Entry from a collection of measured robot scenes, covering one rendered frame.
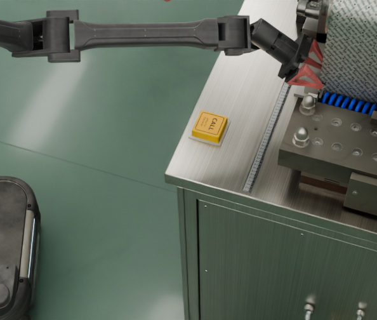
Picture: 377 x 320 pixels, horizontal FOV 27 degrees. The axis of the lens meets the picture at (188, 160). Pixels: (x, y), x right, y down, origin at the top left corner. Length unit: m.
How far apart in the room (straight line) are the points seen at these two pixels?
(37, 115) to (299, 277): 1.50
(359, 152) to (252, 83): 0.40
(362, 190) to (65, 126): 1.66
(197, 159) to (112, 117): 1.30
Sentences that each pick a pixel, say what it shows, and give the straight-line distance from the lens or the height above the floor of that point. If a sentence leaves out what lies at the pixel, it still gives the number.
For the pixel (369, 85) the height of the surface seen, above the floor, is 1.08.
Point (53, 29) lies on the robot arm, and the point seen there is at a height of 1.25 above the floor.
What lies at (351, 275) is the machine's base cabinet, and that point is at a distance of 2.01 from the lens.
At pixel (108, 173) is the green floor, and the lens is 3.01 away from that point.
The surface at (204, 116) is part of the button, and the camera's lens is 1.95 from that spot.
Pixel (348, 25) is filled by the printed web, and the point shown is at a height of 1.25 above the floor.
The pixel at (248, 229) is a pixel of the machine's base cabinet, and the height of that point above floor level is 0.76.
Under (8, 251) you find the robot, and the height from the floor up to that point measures 0.24.
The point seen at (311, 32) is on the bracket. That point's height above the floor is 1.13.
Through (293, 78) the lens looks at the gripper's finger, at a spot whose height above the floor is 1.10.
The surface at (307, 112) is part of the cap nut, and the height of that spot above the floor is 1.04.
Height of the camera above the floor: 2.43
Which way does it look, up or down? 54 degrees down
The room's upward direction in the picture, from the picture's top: 2 degrees counter-clockwise
